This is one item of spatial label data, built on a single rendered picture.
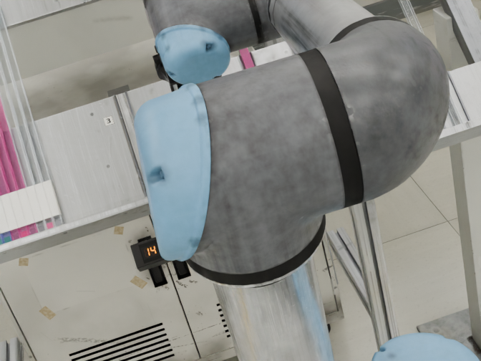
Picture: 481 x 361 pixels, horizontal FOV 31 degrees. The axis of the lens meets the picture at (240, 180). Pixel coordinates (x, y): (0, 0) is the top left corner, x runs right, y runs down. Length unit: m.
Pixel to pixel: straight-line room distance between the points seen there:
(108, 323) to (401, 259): 0.81
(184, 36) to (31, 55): 2.44
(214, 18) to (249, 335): 0.38
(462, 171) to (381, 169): 1.11
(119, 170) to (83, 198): 0.07
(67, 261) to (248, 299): 1.16
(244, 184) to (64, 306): 1.33
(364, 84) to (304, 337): 0.24
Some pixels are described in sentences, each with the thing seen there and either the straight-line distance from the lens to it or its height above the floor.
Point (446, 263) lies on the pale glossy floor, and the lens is 2.25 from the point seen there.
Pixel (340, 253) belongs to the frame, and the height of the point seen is 0.32.
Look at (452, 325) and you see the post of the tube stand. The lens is 2.07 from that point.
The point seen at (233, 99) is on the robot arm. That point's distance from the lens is 0.57.
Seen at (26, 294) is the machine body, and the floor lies 0.41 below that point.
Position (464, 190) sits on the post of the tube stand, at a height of 0.45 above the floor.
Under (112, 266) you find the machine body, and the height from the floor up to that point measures 0.41.
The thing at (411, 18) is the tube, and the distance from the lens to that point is 1.43.
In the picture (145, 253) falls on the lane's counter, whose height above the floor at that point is 0.66.
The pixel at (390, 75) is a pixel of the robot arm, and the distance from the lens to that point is 0.58.
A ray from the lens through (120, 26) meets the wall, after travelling 3.33.
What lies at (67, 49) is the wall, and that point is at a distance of 3.35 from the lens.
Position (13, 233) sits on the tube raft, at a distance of 1.41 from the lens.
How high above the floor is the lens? 1.43
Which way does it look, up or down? 31 degrees down
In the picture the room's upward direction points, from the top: 16 degrees counter-clockwise
